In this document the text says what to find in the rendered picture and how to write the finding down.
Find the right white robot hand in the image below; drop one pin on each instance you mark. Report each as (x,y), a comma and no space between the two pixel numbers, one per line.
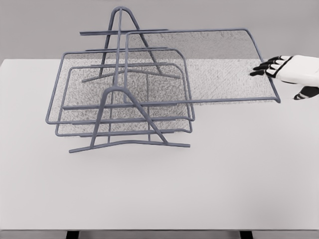
(299,69)

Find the large grey mesh folder tray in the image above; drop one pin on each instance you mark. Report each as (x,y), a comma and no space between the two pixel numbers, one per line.
(211,74)

